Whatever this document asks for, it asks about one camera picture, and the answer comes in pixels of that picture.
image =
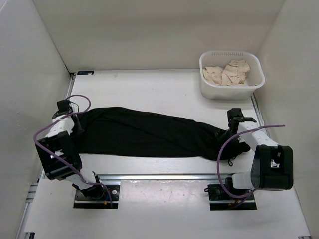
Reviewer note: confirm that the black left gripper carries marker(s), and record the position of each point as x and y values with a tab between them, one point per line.
79	128

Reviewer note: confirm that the black trousers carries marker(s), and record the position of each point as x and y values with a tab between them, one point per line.
125	132

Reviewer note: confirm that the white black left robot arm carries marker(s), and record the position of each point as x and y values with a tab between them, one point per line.
59	142

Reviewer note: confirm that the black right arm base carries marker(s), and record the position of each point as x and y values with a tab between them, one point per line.
219	200

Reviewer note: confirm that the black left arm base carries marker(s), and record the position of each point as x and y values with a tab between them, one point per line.
98	198

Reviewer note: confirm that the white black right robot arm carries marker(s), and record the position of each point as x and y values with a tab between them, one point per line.
272	165

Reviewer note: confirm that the beige trousers in basket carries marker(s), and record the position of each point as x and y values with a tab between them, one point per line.
233	74

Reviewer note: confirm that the white plastic basket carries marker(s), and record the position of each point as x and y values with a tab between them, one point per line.
255	79

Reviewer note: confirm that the aluminium frame rail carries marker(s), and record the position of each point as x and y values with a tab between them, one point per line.
20	233

